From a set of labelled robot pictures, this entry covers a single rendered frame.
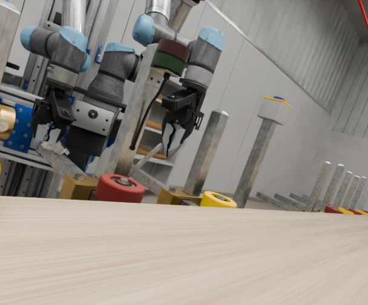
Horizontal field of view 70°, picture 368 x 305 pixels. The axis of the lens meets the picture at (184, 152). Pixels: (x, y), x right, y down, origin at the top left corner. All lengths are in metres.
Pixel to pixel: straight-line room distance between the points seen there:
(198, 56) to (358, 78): 8.28
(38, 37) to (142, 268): 0.75
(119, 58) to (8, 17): 0.75
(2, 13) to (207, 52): 0.47
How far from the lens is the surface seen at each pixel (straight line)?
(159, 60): 0.50
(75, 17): 1.03
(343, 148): 8.38
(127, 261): 0.26
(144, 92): 0.53
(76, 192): 0.51
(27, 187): 1.37
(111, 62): 1.16
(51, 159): 0.73
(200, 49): 0.75
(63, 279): 0.22
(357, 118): 8.54
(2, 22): 0.45
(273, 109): 0.91
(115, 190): 0.43
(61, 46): 0.83
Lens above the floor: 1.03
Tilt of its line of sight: 5 degrees down
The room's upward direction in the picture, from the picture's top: 20 degrees clockwise
